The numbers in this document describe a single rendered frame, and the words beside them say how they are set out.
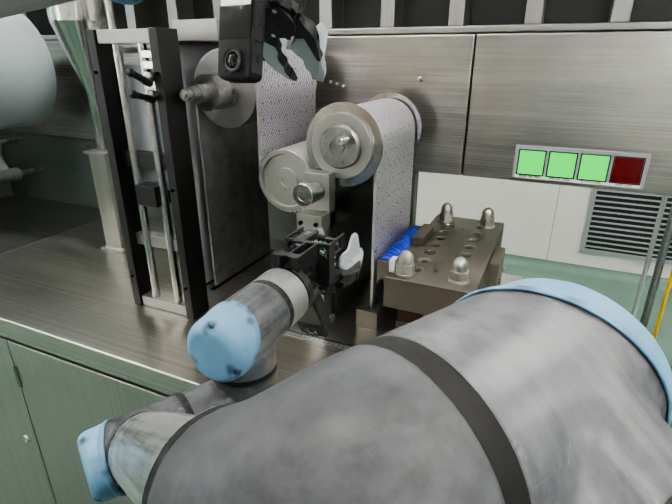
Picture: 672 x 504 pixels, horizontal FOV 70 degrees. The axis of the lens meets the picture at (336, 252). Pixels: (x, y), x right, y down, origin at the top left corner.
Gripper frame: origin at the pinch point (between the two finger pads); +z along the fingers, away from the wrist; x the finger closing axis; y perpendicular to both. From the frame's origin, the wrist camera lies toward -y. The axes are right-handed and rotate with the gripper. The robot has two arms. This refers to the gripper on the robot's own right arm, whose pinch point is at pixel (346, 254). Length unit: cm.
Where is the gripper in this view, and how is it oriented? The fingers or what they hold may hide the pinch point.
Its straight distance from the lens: 80.4
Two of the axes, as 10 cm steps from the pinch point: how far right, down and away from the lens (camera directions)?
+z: 4.2, -3.5, 8.4
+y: 0.0, -9.2, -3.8
